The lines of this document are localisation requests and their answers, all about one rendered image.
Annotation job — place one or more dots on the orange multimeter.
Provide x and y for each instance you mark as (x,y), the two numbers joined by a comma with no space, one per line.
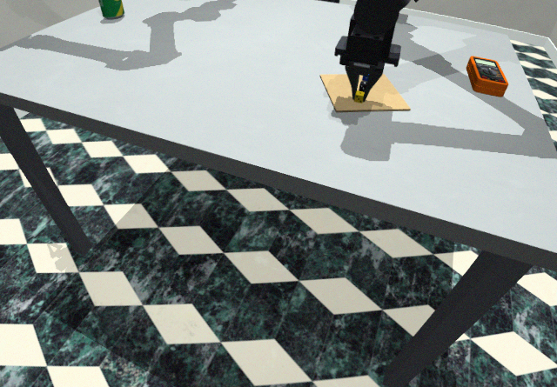
(486,76)

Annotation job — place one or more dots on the tan mat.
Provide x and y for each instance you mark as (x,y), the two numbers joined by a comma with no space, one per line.
(382,96)

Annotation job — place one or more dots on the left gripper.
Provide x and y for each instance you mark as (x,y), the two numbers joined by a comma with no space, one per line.
(393,58)

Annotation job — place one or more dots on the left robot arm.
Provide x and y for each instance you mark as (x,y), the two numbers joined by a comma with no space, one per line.
(373,18)

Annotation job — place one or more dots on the yellow die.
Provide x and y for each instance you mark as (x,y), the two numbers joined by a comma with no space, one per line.
(359,96)

